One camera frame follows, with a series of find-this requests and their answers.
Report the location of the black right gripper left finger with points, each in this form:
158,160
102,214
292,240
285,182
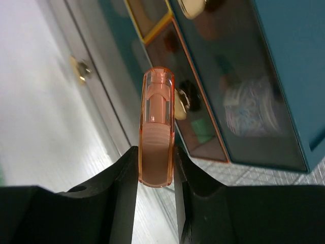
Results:
99,210

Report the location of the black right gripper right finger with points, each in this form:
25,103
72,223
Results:
211,212

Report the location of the orange transparent stapler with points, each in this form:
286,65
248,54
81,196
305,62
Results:
157,130

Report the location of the teal drawer cabinet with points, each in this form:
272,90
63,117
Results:
254,70

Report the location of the black green highlighter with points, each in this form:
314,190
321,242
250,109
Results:
203,130

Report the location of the white wire desk organizer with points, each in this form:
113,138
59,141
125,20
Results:
230,175

